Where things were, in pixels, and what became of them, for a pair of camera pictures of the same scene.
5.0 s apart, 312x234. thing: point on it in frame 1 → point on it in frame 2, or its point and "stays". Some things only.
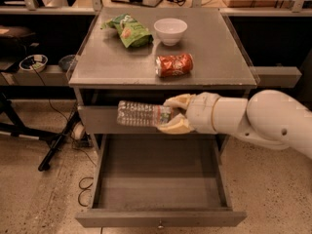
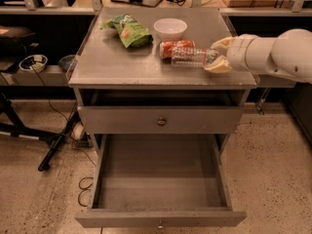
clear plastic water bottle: (142, 113) → (191, 57)
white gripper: (200, 111) → (236, 53)
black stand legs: (13, 126) stays
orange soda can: (175, 64) → (167, 46)
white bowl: (171, 30) stays
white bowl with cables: (34, 62) stays
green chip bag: (132, 32) stays
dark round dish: (68, 62) stays
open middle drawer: (161, 180) stays
